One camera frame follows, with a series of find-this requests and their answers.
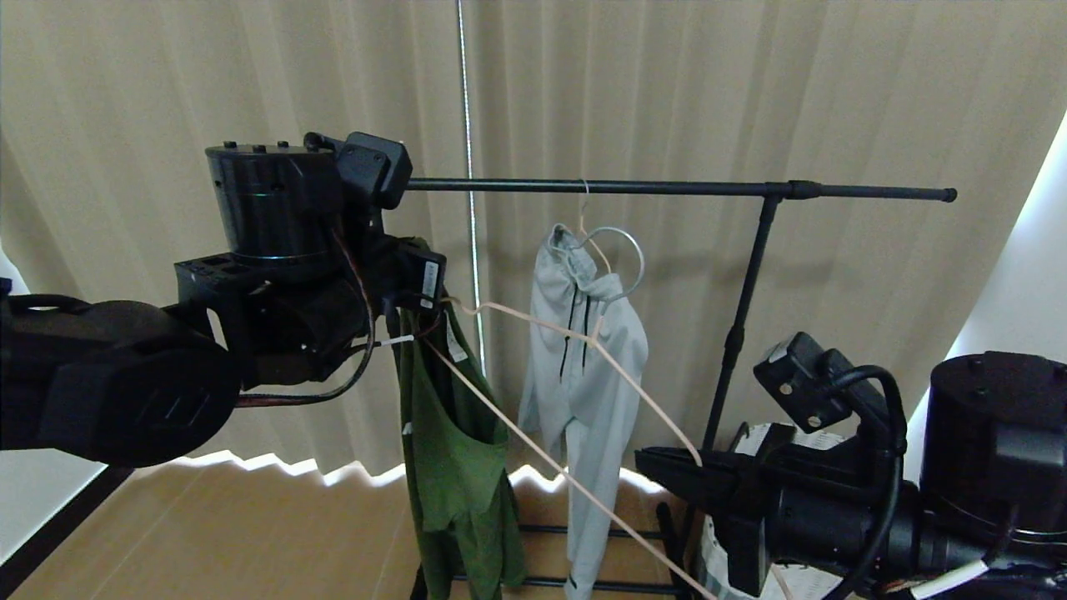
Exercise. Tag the pink clothes hanger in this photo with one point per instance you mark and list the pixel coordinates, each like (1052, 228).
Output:
(641, 262)
(600, 254)

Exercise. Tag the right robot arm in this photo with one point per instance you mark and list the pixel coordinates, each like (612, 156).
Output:
(992, 433)

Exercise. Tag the black clothes rack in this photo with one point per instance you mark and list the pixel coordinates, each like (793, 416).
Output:
(708, 188)

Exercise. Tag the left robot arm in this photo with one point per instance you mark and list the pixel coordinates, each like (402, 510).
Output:
(125, 375)

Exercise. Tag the white laundry basket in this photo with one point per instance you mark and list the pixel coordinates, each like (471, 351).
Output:
(800, 583)

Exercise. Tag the green garment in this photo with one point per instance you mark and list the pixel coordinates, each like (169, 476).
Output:
(450, 467)

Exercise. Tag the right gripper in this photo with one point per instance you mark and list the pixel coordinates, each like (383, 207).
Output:
(834, 525)

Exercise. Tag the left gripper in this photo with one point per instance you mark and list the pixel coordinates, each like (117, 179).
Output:
(317, 333)

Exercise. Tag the pale grey shorts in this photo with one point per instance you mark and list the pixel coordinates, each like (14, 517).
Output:
(583, 392)

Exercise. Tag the beige curtain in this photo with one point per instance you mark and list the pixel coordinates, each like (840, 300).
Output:
(167, 83)

